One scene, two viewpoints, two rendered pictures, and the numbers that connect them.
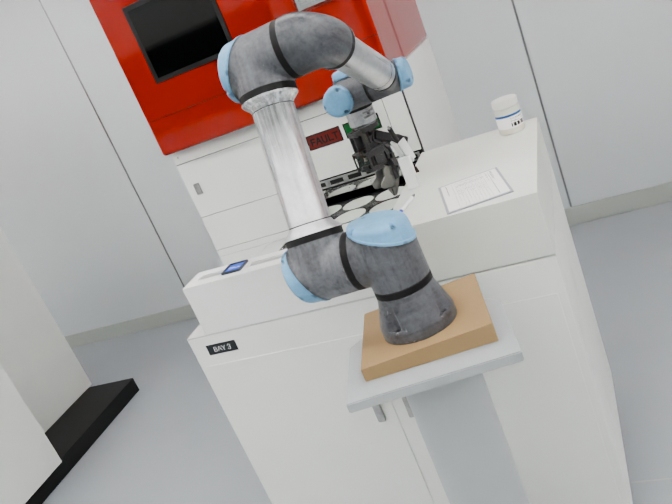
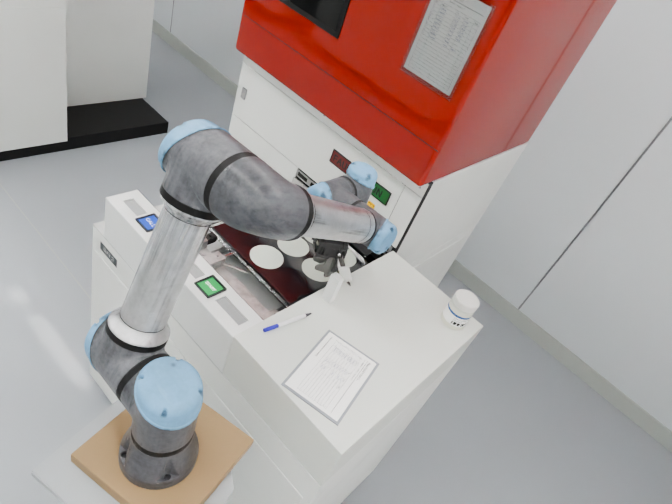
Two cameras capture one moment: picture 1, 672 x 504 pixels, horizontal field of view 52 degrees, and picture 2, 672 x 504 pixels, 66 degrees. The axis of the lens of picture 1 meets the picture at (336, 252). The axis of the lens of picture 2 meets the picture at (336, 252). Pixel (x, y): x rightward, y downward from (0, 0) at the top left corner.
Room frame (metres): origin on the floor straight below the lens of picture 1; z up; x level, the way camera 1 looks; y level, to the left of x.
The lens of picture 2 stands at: (0.72, -0.31, 1.89)
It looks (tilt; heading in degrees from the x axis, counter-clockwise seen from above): 38 degrees down; 5
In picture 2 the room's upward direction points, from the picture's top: 23 degrees clockwise
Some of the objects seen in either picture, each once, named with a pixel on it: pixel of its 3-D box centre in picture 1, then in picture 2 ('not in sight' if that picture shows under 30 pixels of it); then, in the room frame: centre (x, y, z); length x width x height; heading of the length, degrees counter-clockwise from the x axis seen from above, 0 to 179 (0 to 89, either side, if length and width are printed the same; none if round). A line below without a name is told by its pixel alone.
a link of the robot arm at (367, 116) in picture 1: (362, 117); not in sight; (1.80, -0.20, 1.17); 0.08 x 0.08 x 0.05
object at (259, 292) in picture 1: (292, 280); (176, 274); (1.60, 0.13, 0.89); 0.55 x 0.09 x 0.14; 67
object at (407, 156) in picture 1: (406, 161); (339, 279); (1.71, -0.26, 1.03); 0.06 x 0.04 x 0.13; 157
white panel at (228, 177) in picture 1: (299, 172); (312, 163); (2.19, 0.01, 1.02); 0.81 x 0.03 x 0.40; 67
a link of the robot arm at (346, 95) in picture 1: (347, 96); (334, 200); (1.70, -0.17, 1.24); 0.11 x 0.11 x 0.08; 66
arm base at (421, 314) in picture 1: (410, 301); (161, 439); (1.20, -0.10, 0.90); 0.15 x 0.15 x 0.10
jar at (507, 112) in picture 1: (508, 114); (459, 310); (1.84, -0.58, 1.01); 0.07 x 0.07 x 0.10
